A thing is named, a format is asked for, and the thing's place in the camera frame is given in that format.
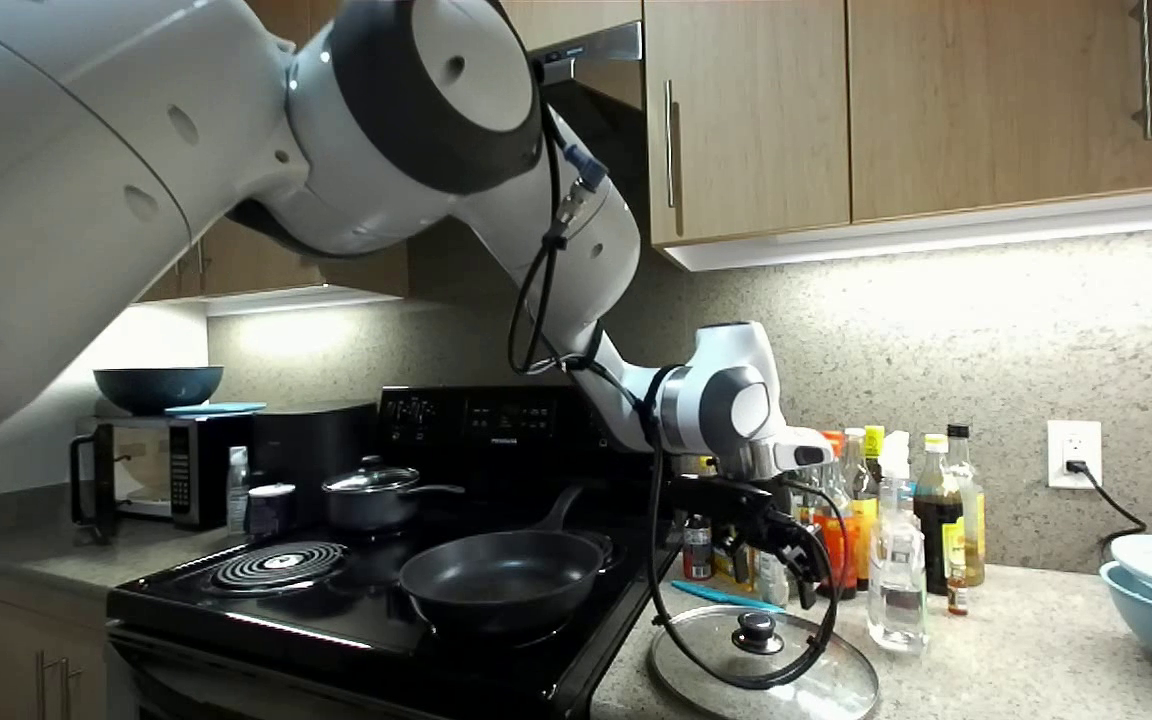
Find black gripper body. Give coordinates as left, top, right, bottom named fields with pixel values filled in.
left=673, top=481, right=817, bottom=555

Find glass lid with black knob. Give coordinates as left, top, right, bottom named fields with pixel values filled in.
left=649, top=606, right=880, bottom=720

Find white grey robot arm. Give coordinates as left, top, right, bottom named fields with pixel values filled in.
left=0, top=0, right=822, bottom=481

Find black frying pan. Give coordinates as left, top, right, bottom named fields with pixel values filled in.
left=395, top=489, right=608, bottom=642

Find black saucepan with glass lid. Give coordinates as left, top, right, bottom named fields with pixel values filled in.
left=324, top=460, right=458, bottom=532

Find orange sauce bottle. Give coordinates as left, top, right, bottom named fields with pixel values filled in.
left=817, top=429, right=859, bottom=597

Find dark soy sauce bottle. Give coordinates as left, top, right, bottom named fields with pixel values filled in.
left=912, top=434, right=970, bottom=602

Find black electric stove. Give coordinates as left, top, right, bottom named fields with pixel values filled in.
left=109, top=387, right=649, bottom=720

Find upper wooden cabinets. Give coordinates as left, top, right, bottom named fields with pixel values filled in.
left=170, top=0, right=1152, bottom=308

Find white lidded canister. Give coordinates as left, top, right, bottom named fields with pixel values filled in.
left=244, top=485, right=296, bottom=546

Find range hood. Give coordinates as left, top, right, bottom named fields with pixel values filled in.
left=531, top=21, right=645, bottom=110

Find black microwave oven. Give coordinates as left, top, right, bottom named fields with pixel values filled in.
left=67, top=417, right=247, bottom=532

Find dark blue bowl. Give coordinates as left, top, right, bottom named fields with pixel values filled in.
left=95, top=370, right=224, bottom=417

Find lower cabinet drawers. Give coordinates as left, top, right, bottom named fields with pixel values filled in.
left=0, top=577, right=113, bottom=720

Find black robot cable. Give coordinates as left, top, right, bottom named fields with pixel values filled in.
left=503, top=75, right=849, bottom=692

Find black power cable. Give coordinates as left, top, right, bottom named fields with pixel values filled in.
left=1059, top=460, right=1152, bottom=540

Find white wall outlet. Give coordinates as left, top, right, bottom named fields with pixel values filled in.
left=1050, top=422, right=1101, bottom=491

